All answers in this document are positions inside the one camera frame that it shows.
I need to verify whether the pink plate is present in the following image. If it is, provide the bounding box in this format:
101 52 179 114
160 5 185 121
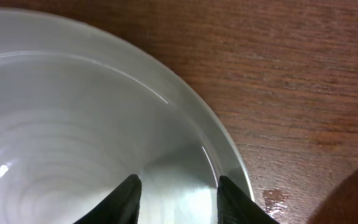
0 8 253 223

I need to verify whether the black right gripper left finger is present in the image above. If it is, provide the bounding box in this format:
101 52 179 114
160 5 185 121
74 174 142 224

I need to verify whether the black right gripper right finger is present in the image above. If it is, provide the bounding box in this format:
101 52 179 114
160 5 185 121
217 175 278 224

